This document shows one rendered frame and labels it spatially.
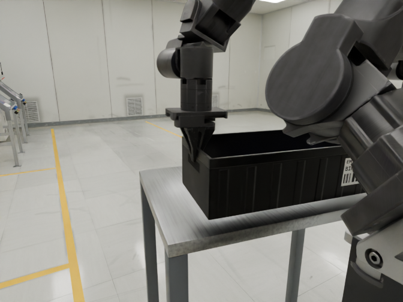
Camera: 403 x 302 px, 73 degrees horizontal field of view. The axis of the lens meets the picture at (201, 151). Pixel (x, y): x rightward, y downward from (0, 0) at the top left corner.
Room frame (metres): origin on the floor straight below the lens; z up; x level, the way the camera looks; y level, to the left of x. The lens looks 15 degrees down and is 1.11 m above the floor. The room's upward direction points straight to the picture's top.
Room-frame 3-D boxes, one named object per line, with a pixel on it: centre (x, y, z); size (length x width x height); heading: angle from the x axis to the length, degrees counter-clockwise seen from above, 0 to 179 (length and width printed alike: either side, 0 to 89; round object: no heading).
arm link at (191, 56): (0.50, 0.01, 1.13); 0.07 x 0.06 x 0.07; 36
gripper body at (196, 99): (0.50, 0.01, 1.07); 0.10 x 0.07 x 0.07; 109
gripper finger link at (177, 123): (0.50, 0.02, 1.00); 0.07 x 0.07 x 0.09; 19
